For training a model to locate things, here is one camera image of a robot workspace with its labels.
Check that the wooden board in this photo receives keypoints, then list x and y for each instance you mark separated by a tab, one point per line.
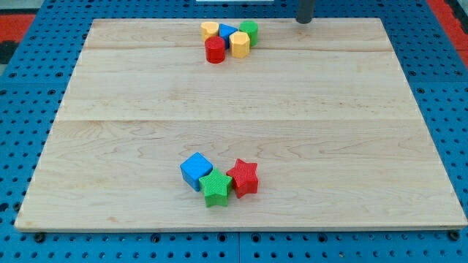
324	109

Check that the red star block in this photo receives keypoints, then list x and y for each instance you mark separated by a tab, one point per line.
245	180

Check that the blue cube block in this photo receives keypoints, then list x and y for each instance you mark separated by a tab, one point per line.
195	167

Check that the green star block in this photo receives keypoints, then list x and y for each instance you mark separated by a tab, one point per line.
216	188

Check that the red cylinder block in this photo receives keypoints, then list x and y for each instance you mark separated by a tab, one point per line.
215	50

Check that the yellow octagon block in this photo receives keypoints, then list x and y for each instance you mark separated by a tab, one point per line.
239	44

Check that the blue triangle block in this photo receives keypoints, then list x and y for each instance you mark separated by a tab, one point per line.
225	31

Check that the green cylinder block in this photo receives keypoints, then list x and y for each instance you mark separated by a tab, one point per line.
251	28

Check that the yellow heart block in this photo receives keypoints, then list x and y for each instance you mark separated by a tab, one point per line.
209	29

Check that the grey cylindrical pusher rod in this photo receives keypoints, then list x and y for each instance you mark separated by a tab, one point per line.
305	11

